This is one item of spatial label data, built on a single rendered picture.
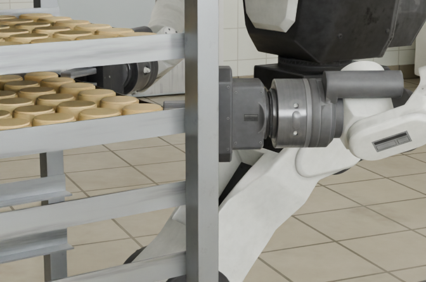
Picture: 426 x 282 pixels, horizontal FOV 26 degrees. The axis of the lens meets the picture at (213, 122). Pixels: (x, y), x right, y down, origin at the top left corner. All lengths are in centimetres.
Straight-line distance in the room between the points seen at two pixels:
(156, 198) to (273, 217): 35
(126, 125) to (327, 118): 25
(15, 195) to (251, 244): 38
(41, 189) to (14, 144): 50
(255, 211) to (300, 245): 163
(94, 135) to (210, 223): 19
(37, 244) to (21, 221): 49
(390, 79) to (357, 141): 8
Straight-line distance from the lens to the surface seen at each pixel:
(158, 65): 159
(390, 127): 113
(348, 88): 113
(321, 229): 319
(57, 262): 156
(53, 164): 151
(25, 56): 100
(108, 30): 116
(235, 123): 114
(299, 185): 141
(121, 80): 150
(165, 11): 174
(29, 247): 152
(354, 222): 328
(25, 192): 150
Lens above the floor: 101
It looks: 12 degrees down
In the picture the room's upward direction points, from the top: straight up
